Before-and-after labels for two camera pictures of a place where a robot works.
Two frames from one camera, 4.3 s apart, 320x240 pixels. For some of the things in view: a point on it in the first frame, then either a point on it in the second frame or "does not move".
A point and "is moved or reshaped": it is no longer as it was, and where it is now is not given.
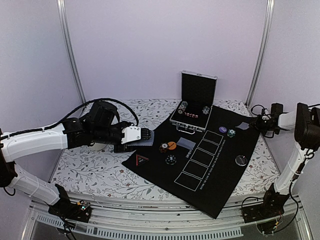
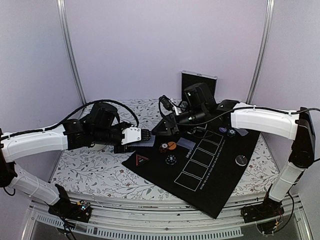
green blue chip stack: (231, 133) does not move
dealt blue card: (184, 142) does not move
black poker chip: (171, 160) does not move
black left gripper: (121, 149) does not move
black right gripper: (256, 123) -> (171, 130)
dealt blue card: (243, 126) is moved or reshaped
